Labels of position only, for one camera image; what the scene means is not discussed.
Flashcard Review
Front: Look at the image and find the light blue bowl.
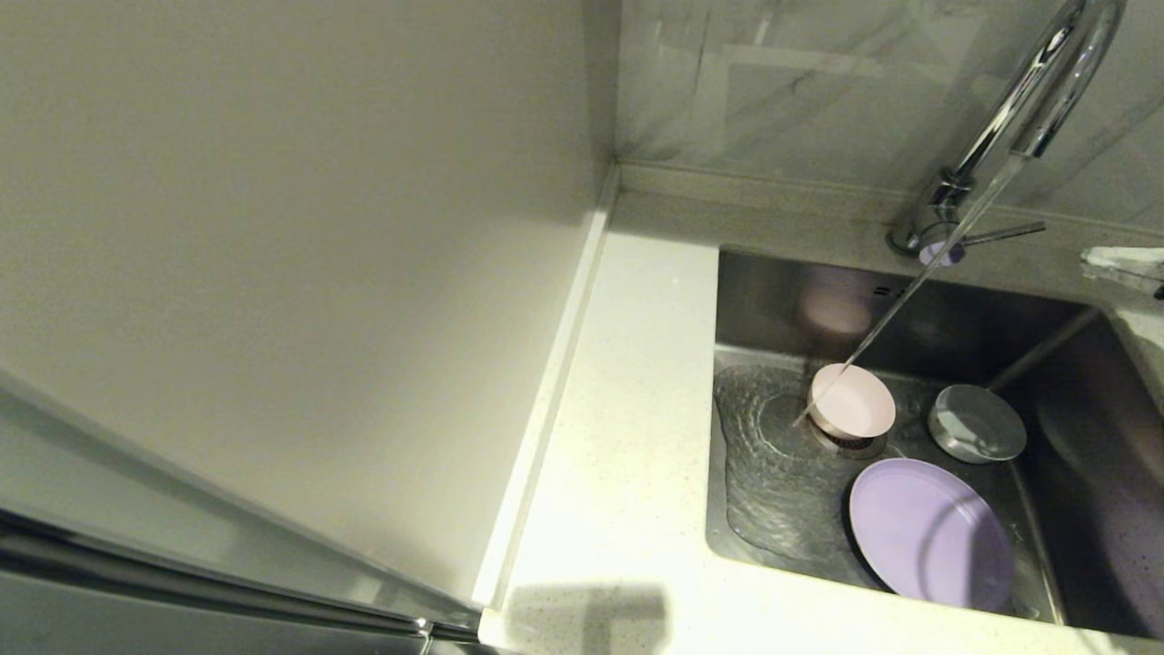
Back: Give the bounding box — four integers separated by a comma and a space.
928, 384, 1029, 465

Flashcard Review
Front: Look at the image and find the pink bowl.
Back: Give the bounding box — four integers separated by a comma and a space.
808, 363, 898, 439

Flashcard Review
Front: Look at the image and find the purple plate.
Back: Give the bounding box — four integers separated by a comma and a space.
848, 457, 1016, 612

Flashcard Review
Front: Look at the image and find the stainless steel sink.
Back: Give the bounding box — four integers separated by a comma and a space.
705, 247, 1164, 640

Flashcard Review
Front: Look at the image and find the chrome gooseneck faucet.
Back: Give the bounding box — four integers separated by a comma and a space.
887, 0, 1129, 267

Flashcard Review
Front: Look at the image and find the round metal drain strainer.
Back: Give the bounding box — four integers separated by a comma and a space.
812, 422, 888, 459

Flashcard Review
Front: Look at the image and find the tall white cabinet panel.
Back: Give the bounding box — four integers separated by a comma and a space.
0, 0, 621, 629

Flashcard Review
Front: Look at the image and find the stainless steel appliance door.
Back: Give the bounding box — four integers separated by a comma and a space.
0, 569, 428, 655

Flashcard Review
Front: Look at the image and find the chrome handle bar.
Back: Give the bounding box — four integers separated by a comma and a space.
0, 509, 501, 655

